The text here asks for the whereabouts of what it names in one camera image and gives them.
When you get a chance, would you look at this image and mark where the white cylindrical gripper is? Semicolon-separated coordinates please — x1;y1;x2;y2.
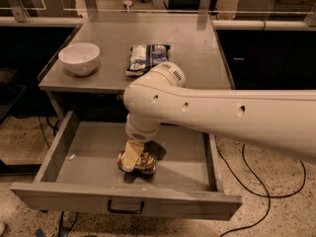
122;114;160;172

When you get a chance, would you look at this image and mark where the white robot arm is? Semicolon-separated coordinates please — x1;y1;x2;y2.
123;62;316;163

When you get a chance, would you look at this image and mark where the grey open drawer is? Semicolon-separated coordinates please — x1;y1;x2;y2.
11;112;242;220

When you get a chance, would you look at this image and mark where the grey counter cabinet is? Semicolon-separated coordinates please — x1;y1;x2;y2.
39;12;233;119

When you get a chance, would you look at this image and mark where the blue white snack bag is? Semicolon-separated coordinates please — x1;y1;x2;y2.
126;44;170;77

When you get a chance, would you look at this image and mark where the white ceramic bowl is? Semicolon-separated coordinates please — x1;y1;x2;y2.
58;42;101;76

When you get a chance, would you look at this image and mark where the black drawer handle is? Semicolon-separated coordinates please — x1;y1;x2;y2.
107;198;145;215

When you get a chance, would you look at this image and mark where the black floor cable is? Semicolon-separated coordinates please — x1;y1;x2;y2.
215;138;307;237

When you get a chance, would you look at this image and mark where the white horizontal rail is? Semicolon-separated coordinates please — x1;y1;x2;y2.
0;17;316;32

